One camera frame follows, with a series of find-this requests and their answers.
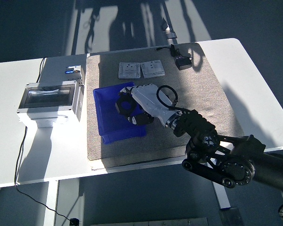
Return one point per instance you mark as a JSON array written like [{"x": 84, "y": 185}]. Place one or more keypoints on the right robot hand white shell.
[{"x": 148, "y": 100}]

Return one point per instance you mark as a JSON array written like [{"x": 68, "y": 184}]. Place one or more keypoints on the large black nut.
[{"x": 119, "y": 107}]

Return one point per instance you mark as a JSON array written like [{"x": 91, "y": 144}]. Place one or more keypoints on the blue plastic box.
[{"x": 108, "y": 122}]

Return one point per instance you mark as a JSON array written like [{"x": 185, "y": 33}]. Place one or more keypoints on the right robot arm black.
[{"x": 238, "y": 162}]

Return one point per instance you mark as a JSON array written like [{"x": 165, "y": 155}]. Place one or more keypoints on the white socket panel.
[
  {"x": 129, "y": 70},
  {"x": 152, "y": 68}
]

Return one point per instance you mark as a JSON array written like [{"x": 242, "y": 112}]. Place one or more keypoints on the grey-brown mat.
[{"x": 193, "y": 94}]

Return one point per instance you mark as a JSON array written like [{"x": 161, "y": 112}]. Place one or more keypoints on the black power adapter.
[{"x": 183, "y": 64}]

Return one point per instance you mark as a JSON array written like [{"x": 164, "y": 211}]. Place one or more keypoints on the small silver floor object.
[{"x": 171, "y": 34}]

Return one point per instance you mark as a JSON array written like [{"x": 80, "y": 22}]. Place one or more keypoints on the small black floor object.
[{"x": 164, "y": 23}]

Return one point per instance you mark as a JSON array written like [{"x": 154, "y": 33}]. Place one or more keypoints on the circuit breaker with blue label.
[{"x": 72, "y": 70}]

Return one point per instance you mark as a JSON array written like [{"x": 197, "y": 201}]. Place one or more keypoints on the white table leg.
[
  {"x": 50, "y": 204},
  {"x": 222, "y": 197}
]

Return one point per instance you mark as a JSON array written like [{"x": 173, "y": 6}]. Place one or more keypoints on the dark table foot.
[{"x": 231, "y": 216}]

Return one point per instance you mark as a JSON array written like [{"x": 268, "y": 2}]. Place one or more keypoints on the white enclosure with clear lid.
[{"x": 47, "y": 103}]

